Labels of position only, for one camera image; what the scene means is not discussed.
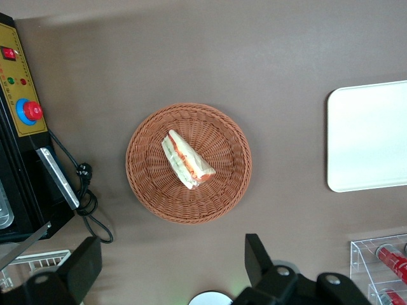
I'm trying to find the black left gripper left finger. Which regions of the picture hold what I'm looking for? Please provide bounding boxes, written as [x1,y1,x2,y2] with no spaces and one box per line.
[0,236,102,305]

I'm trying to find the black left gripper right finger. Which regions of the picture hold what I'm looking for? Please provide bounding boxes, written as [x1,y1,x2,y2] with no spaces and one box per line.
[233,234,375,305]

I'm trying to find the wrapped triangle sandwich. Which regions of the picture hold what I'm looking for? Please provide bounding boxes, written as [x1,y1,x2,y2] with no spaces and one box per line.
[161,128,217,191]

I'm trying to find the round brown wicker basket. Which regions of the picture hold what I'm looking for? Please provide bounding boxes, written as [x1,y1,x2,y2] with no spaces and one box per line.
[125,102,252,226]

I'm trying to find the white rectangular plastic tray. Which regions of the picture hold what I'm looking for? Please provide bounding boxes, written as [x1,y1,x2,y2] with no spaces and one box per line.
[326,79,407,193]

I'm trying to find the silver metal lever bar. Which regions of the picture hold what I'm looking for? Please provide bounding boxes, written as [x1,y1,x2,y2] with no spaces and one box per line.
[0,221,52,271]

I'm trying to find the clear acrylic can rack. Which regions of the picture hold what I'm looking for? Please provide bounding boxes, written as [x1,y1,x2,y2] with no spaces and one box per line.
[349,233,407,305]

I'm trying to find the black sealing machine yellow panel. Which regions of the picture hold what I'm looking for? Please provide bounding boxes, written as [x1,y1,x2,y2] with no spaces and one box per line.
[0,12,80,244]

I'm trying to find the red drink can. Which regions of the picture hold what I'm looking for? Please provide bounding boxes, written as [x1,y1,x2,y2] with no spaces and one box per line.
[375,243,407,285]
[376,288,407,305]

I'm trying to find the red emergency stop button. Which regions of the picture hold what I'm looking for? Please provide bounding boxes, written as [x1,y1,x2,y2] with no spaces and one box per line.
[15,98,44,126]

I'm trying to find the white wire rack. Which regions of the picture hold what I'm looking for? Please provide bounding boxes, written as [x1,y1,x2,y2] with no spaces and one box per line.
[0,249,72,292]

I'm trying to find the silver metal machine handle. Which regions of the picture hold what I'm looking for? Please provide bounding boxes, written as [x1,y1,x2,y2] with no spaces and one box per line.
[36,147,80,210]

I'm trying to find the black power cable with plug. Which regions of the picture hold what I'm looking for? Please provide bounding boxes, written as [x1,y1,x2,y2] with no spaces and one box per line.
[47,128,114,244]

